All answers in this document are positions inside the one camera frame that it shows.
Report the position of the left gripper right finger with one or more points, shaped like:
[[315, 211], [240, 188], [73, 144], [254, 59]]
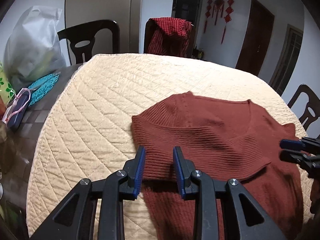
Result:
[[222, 208]]

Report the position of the beige quilted table cover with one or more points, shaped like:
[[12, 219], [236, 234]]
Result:
[[87, 134]]

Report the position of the teal lace mat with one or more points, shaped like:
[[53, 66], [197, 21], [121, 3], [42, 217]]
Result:
[[42, 86]]

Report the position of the navy pouch with pink cord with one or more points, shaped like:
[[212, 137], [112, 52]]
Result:
[[15, 112]]

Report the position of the green leaf patterned bag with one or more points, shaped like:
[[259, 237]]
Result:
[[6, 90]]

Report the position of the dark open doorway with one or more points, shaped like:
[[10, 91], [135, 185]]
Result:
[[189, 10]]

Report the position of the translucent white plastic bag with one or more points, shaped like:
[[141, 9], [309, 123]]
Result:
[[33, 49]]

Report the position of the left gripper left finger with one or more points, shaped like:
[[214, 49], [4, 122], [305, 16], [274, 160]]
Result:
[[73, 217]]

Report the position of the dark wooden chair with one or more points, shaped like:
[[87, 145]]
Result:
[[82, 38], [311, 111]]

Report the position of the dark wooden chair right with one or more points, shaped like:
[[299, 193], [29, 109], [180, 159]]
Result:
[[311, 111]]

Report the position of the red chinese knot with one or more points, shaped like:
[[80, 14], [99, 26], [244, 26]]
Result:
[[207, 14], [227, 17], [218, 9]]

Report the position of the red checkered garment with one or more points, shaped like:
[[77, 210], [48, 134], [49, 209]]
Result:
[[170, 36]]

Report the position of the red Chinese knot right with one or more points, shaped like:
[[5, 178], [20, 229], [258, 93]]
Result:
[[227, 17]]

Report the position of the dark wooden chair left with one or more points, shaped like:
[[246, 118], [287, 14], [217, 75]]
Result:
[[82, 38]]

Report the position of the red Chinese knot left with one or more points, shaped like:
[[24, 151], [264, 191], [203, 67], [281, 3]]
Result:
[[207, 14]]

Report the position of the window with grille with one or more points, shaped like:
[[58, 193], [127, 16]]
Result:
[[287, 60]]

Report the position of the red Chinese knot middle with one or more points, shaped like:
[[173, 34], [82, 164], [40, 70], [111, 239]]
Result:
[[218, 9]]

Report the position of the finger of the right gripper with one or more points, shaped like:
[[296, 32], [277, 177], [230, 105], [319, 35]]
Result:
[[291, 156], [295, 145]]

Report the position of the rust red knit sweater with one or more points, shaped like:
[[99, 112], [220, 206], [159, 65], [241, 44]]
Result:
[[224, 139]]

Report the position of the beige refrigerator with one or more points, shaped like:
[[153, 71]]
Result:
[[125, 12]]

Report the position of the dark brown door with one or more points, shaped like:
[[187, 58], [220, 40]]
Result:
[[257, 39]]

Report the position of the chair with red garment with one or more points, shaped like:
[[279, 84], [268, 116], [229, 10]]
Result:
[[192, 40]]

